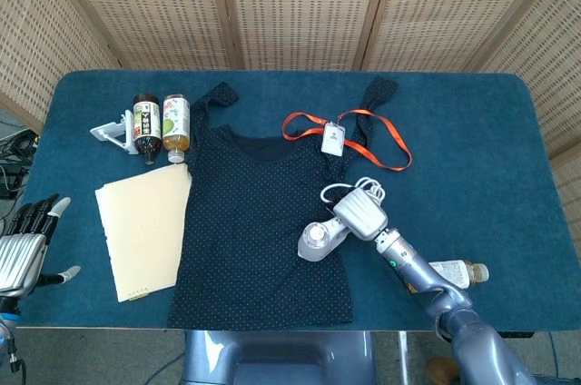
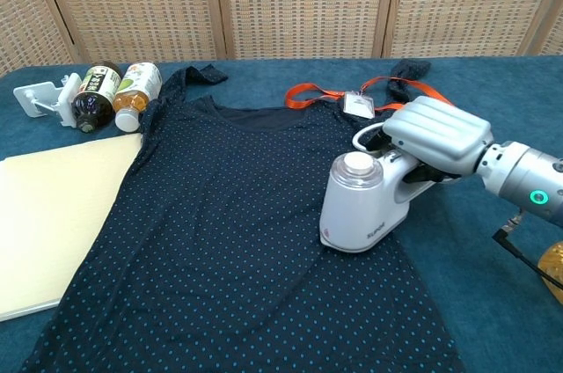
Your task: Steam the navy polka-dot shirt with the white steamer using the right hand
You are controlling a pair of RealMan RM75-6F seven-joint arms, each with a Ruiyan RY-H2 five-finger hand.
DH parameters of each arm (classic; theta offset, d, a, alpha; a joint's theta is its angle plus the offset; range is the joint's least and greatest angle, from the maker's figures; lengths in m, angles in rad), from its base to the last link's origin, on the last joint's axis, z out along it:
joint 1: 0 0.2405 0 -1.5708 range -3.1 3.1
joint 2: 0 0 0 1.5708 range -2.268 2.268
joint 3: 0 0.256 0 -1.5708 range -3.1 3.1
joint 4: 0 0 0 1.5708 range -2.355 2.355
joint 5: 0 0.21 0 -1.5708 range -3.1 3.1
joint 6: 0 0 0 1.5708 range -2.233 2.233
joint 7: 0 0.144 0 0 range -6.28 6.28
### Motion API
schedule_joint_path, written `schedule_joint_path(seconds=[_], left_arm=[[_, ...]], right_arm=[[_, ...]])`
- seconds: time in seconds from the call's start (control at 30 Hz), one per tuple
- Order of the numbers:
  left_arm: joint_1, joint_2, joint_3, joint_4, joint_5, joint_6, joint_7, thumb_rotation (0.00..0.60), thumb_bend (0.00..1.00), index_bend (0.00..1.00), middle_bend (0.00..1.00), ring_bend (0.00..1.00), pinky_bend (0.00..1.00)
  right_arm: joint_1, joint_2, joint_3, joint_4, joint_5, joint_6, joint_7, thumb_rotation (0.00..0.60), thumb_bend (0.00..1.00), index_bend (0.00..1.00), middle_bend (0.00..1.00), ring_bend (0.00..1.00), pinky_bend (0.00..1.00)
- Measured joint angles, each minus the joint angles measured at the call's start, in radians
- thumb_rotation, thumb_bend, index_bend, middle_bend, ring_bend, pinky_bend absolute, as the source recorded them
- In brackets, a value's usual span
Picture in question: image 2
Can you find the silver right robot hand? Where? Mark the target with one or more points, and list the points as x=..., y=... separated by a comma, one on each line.
x=440, y=135

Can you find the white handheld garment steamer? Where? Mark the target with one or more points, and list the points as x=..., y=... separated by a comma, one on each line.
x=356, y=210

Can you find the navy polka dot shirt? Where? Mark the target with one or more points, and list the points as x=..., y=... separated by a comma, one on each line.
x=220, y=236

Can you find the clear ID badge holder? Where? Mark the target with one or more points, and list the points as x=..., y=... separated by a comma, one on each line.
x=358, y=104

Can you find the amber bottle white label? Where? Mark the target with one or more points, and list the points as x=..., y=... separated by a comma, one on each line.
x=553, y=263

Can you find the woven folding screen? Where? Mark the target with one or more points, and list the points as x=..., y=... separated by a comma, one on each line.
x=303, y=3

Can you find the amber tea bottle green label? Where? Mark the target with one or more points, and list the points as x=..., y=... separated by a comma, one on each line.
x=134, y=91

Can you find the dark tea bottle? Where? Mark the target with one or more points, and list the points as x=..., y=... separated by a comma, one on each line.
x=94, y=96

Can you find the cream folder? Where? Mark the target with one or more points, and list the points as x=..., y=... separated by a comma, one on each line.
x=57, y=206

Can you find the white plastic bracket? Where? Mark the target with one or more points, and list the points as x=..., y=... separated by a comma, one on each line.
x=37, y=98

